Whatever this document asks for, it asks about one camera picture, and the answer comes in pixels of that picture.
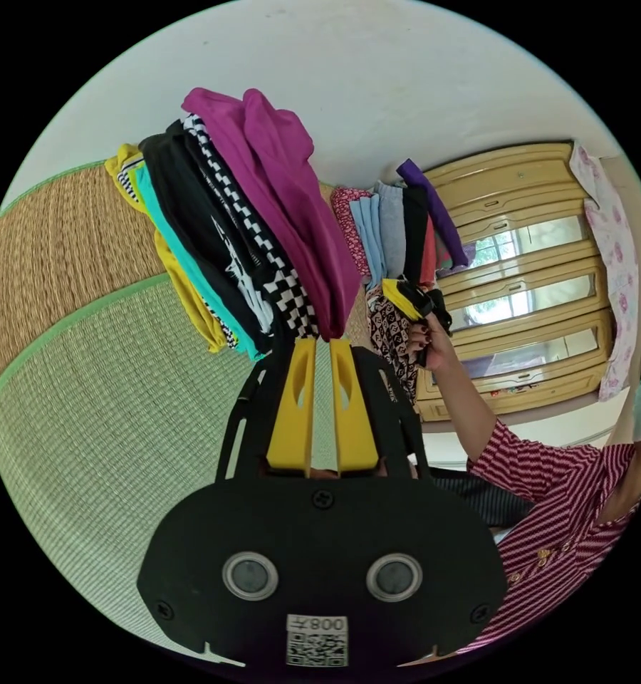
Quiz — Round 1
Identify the yellow wooden cupboard with mirrors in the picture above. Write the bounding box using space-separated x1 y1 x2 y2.
415 140 622 424

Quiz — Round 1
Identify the person's body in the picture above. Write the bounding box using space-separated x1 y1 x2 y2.
431 318 641 656

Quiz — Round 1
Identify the pile of clothes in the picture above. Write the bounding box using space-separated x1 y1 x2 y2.
330 157 470 408
105 113 324 362

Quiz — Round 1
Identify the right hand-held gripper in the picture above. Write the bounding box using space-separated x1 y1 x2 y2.
382 276 454 368

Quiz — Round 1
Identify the magenta purple short sleeve shirt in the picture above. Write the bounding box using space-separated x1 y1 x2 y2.
181 87 363 342

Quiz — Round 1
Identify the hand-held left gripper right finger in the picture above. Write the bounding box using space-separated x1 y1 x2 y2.
329 337 379 476

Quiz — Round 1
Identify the person's right forearm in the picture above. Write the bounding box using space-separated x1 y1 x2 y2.
426 356 507 464

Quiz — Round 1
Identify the person's right hand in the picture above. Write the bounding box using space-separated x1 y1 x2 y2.
405 312 464 374

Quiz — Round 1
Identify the white floral curtain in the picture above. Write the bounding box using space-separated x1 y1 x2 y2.
568 140 641 403

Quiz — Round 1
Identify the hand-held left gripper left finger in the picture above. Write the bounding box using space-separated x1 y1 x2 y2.
266 337 317 477

